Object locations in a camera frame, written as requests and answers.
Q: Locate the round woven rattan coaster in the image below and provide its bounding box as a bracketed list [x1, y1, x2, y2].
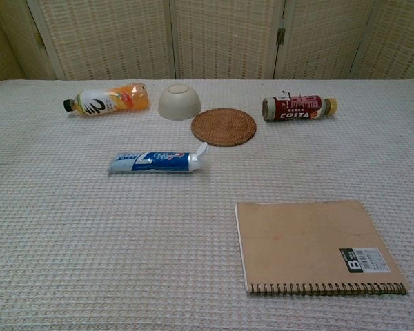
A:
[190, 107, 258, 147]

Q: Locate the blue white toothpaste tube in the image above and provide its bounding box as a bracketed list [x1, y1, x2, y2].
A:
[107, 141, 210, 176]

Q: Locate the woven folding screen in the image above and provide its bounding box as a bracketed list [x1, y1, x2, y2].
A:
[0, 0, 414, 86]

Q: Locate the white waffle tablecloth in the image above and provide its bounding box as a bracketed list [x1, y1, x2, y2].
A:
[0, 78, 414, 331]

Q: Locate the cream ceramic bowl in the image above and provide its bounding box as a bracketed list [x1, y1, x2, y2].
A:
[157, 83, 204, 121]

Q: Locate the red Costa coffee bottle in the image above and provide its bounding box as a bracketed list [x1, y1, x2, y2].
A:
[262, 91, 338, 122]

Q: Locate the kraft spiral notebook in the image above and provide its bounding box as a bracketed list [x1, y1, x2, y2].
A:
[235, 199, 408, 297]

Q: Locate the orange juice bottle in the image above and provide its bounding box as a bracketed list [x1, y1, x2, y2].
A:
[62, 81, 150, 118]

